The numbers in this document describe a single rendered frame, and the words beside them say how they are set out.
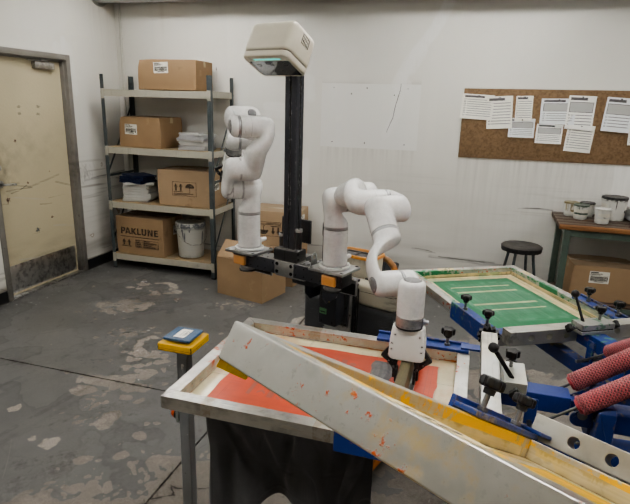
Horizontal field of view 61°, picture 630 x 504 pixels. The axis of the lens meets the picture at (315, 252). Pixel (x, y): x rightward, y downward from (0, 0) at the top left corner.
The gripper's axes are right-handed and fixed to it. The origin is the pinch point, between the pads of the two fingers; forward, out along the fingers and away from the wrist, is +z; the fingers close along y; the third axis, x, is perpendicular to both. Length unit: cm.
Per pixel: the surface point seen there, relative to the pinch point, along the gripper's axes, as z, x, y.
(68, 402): 101, -89, 205
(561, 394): -2.6, 1.4, -40.7
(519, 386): -5.4, 6.2, -29.8
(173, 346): 7, -6, 79
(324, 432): 3.5, 29.2, 15.5
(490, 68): -108, -380, -16
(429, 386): 6.0, -6.8, -6.7
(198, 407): 4, 29, 50
